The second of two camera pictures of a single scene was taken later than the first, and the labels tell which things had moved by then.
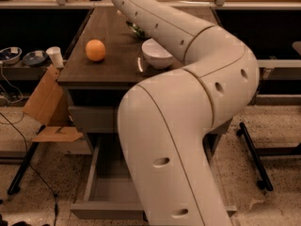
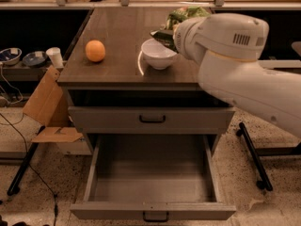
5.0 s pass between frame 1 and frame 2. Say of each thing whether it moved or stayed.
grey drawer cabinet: stayed
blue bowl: stayed
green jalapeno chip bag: moved
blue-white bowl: stayed
